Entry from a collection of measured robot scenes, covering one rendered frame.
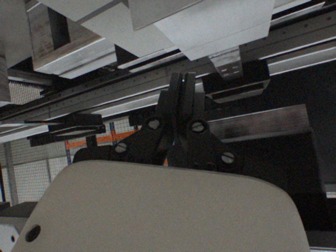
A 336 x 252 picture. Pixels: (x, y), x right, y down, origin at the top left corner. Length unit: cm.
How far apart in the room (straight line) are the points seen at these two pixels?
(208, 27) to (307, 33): 30
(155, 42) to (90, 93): 45
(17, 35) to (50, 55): 15
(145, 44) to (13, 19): 25
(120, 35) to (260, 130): 15
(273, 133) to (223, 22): 10
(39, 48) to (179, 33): 20
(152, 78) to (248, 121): 34
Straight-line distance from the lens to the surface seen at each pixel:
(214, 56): 24
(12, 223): 37
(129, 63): 23
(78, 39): 26
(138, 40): 18
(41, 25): 33
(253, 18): 19
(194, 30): 18
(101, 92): 59
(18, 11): 38
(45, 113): 78
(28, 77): 72
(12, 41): 46
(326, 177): 75
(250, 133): 19
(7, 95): 50
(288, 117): 19
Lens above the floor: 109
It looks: 2 degrees down
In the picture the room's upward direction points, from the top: 170 degrees clockwise
